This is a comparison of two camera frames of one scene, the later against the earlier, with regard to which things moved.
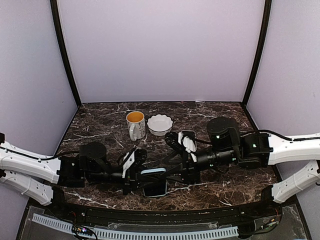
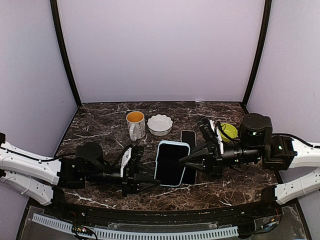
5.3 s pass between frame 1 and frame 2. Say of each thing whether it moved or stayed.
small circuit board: stayed
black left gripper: stayed
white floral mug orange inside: stayed
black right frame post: stayed
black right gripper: moved
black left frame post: stayed
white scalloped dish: stayed
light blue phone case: moved
